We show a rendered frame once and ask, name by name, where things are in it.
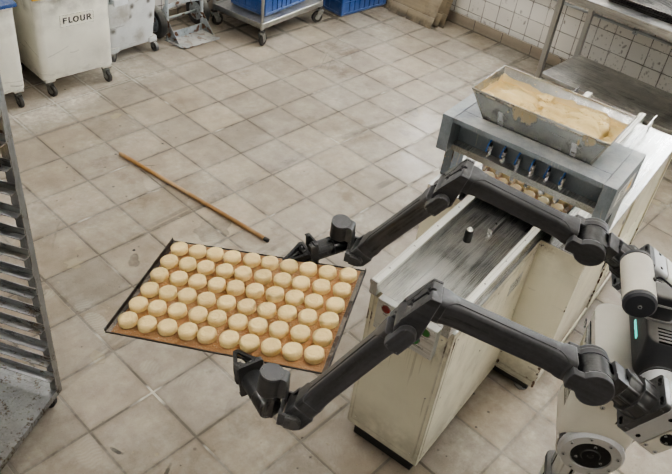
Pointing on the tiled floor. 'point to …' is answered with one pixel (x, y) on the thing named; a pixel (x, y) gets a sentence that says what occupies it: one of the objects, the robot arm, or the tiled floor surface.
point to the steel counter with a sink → (605, 85)
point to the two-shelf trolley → (263, 10)
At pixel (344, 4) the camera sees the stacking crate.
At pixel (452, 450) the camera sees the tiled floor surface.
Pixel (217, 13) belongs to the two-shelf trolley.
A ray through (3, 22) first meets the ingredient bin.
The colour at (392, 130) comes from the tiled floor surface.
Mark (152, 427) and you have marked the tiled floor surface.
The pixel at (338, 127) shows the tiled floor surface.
